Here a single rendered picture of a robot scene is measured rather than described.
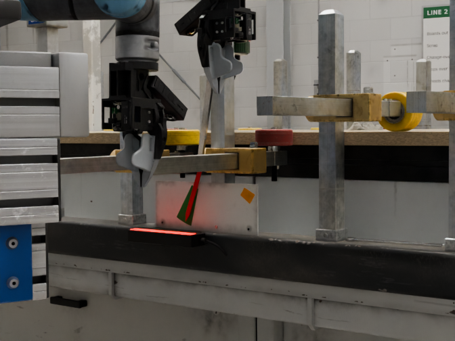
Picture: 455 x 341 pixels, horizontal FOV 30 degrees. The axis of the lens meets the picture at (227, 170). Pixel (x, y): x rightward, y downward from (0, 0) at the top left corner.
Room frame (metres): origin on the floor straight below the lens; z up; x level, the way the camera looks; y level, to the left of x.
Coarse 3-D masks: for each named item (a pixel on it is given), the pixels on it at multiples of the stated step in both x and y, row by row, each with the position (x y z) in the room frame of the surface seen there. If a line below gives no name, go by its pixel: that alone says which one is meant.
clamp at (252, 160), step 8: (208, 152) 1.71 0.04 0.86; (216, 152) 1.70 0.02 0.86; (224, 152) 1.69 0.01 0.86; (232, 152) 1.68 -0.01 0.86; (240, 152) 1.67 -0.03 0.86; (248, 152) 1.65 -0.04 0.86; (256, 152) 1.66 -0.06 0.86; (264, 152) 1.68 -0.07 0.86; (240, 160) 1.67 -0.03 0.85; (248, 160) 1.65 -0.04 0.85; (256, 160) 1.66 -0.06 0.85; (264, 160) 1.68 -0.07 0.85; (240, 168) 1.67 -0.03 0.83; (248, 168) 1.65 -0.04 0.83; (256, 168) 1.66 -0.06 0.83; (264, 168) 1.68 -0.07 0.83
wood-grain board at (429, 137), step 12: (96, 132) 2.34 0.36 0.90; (108, 132) 2.30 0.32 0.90; (144, 132) 2.16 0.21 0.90; (240, 132) 1.90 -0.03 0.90; (252, 132) 1.89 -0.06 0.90; (300, 132) 1.81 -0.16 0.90; (312, 132) 1.79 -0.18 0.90; (348, 132) 1.74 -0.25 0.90; (360, 132) 1.73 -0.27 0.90; (372, 132) 1.71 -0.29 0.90; (384, 132) 1.70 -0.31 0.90; (396, 132) 1.68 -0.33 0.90; (408, 132) 1.67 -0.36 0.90; (420, 132) 1.65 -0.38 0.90; (432, 132) 1.64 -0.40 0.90; (444, 132) 1.62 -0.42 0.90; (240, 144) 1.90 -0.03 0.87; (300, 144) 1.81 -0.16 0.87; (312, 144) 1.79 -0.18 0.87; (348, 144) 1.74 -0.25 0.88; (360, 144) 1.73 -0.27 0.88; (372, 144) 1.71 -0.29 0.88; (384, 144) 1.70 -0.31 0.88; (396, 144) 1.68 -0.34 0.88; (408, 144) 1.67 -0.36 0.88; (420, 144) 1.65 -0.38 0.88; (432, 144) 1.64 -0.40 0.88; (444, 144) 1.62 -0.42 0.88
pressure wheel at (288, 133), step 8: (272, 128) 1.80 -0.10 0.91; (256, 136) 1.79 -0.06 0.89; (264, 136) 1.77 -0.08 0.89; (272, 136) 1.76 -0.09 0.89; (280, 136) 1.76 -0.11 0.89; (288, 136) 1.78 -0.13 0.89; (264, 144) 1.77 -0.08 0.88; (272, 144) 1.76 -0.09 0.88; (280, 144) 1.77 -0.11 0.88; (288, 144) 1.78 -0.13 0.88; (272, 168) 1.80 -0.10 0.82; (272, 176) 1.80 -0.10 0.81
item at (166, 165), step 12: (168, 156) 1.53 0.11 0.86; (180, 156) 1.53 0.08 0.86; (192, 156) 1.55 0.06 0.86; (204, 156) 1.58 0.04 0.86; (216, 156) 1.61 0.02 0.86; (228, 156) 1.64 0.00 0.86; (276, 156) 1.78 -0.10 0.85; (156, 168) 1.47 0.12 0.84; (168, 168) 1.50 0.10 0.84; (180, 168) 1.52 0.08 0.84; (192, 168) 1.55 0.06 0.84; (204, 168) 1.58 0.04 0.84; (216, 168) 1.61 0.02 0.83; (228, 168) 1.64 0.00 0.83
